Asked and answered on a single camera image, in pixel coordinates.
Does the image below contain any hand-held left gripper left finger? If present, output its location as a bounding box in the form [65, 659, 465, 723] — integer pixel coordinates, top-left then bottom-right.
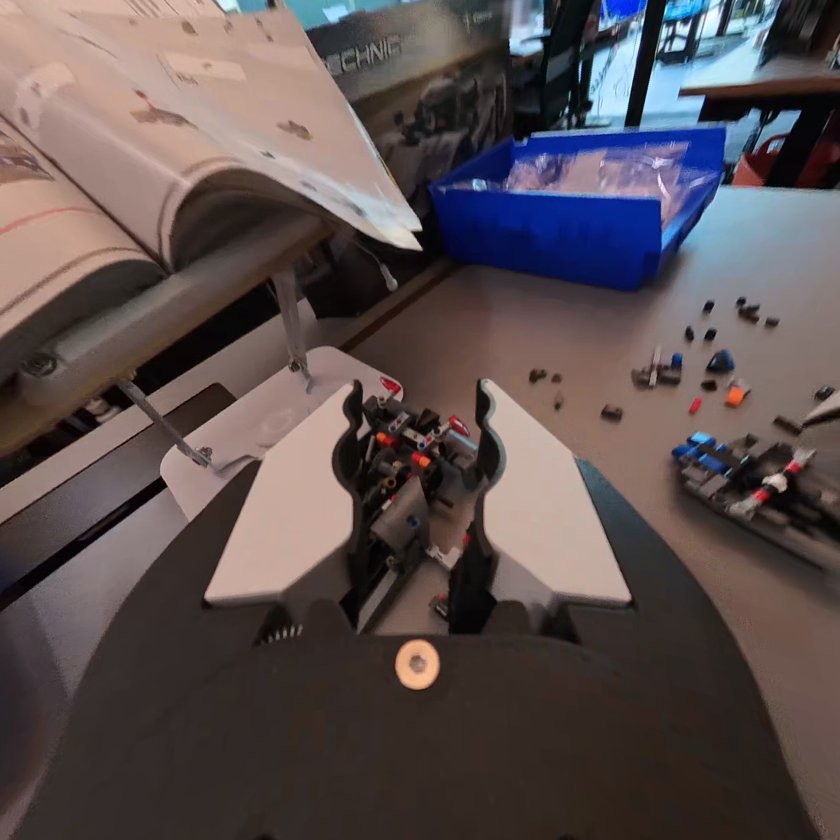
[203, 379, 366, 618]

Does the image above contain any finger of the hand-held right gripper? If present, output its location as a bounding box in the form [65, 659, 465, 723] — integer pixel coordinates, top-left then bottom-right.
[802, 388, 840, 429]

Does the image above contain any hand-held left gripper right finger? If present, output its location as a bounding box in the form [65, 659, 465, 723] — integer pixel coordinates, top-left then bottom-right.
[476, 378, 632, 634]

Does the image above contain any small black brick assembly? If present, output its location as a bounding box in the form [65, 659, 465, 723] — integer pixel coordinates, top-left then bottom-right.
[425, 541, 463, 621]

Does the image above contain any grey winged brick assembly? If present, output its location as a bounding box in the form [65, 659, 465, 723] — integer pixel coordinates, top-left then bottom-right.
[671, 430, 840, 572]

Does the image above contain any toy brick car chassis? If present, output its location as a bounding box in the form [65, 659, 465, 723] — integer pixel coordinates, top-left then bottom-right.
[354, 375, 487, 627]

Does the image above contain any red plastic container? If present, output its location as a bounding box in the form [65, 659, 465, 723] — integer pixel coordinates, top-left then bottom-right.
[730, 131, 791, 189]

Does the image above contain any white and wood book stand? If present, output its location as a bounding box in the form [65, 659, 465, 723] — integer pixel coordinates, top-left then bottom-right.
[0, 217, 400, 522]

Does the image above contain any large blue storage bin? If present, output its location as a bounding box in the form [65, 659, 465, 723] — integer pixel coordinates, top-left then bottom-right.
[428, 125, 727, 293]

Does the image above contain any wooden desk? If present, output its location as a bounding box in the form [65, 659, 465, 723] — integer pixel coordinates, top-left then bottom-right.
[679, 56, 840, 101]

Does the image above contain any pile of clear plastic bags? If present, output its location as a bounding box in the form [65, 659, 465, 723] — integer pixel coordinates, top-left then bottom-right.
[436, 139, 718, 232]

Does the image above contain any open instruction booklet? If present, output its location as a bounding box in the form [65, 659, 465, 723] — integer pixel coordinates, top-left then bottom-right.
[0, 0, 424, 395]

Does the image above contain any black office chair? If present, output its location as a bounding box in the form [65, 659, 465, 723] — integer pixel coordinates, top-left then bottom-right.
[515, 0, 598, 135]

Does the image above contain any dark printed cardboard box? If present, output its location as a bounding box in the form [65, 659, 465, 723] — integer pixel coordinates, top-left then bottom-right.
[307, 0, 519, 319]

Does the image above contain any black metal post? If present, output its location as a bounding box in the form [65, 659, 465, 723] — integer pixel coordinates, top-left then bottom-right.
[623, 0, 669, 129]

